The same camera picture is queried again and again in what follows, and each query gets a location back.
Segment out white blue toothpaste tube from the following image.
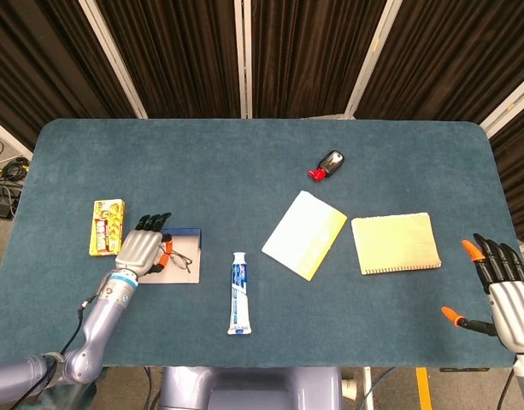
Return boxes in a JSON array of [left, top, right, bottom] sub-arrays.
[[227, 251, 253, 336]]

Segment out yellow snack box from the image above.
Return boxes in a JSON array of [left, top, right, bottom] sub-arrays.
[[88, 198, 127, 257]]

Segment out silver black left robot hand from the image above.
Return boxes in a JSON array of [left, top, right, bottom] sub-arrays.
[[115, 212, 174, 278]]

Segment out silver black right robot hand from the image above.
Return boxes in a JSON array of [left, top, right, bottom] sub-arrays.
[[440, 232, 524, 355]]

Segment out wire-frame eyeglasses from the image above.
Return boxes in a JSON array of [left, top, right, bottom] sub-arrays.
[[161, 249, 193, 273]]

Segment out blue cardboard glasses case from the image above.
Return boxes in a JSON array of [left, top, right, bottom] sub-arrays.
[[138, 227, 203, 285]]

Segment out black floor cable bundle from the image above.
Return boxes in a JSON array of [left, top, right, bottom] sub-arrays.
[[0, 155, 31, 190]]

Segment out white table leg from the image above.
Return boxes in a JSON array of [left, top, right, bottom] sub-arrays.
[[362, 366, 376, 410]]

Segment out grey robot torso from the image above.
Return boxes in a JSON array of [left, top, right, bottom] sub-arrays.
[[158, 366, 344, 410]]

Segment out white frame post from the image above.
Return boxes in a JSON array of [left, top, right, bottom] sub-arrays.
[[0, 114, 34, 161], [233, 0, 253, 120], [78, 0, 148, 120], [479, 70, 524, 138], [343, 0, 400, 120]]

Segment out black floor box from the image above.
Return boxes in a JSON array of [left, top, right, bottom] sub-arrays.
[[0, 190, 21, 220]]

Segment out tan spiral notebook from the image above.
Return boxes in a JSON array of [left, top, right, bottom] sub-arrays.
[[350, 212, 443, 276]]

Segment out black bottle red cap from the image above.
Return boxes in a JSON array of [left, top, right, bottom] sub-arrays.
[[307, 149, 346, 184]]

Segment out white and yellow book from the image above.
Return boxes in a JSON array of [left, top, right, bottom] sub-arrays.
[[261, 190, 349, 283]]

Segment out blue felt table mat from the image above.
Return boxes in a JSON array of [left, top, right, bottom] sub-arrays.
[[0, 118, 517, 369]]

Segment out dark brown curtain panel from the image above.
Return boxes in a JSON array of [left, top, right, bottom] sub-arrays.
[[250, 0, 389, 120], [488, 111, 524, 245], [354, 0, 524, 125], [95, 0, 241, 120], [0, 0, 138, 150]]

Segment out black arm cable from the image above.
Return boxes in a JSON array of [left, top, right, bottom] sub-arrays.
[[9, 294, 96, 410]]

